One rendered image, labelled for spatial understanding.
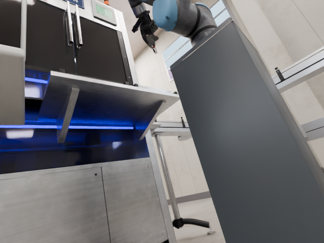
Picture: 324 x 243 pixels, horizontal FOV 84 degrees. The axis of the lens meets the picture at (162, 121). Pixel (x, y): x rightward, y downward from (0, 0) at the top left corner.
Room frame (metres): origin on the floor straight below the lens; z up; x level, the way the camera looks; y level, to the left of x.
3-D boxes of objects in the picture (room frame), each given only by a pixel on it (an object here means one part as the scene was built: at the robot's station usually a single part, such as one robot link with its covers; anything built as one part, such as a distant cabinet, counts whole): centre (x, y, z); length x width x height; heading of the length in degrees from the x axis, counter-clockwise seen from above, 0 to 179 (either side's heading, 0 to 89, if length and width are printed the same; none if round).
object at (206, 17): (0.58, -0.25, 0.96); 0.13 x 0.12 x 0.14; 128
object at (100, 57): (1.13, 0.31, 1.50); 0.43 x 0.01 x 0.59; 133
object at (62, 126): (0.77, 0.44, 0.79); 0.34 x 0.03 x 0.13; 43
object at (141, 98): (0.94, 0.26, 0.87); 0.70 x 0.48 x 0.02; 133
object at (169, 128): (1.67, -0.03, 0.92); 0.69 x 0.15 x 0.16; 133
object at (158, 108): (1.11, 0.07, 0.79); 0.34 x 0.03 x 0.13; 43
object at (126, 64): (1.25, 0.17, 1.40); 0.05 x 0.01 x 0.80; 133
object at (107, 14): (1.16, 0.25, 1.96); 0.21 x 0.01 x 0.21; 133
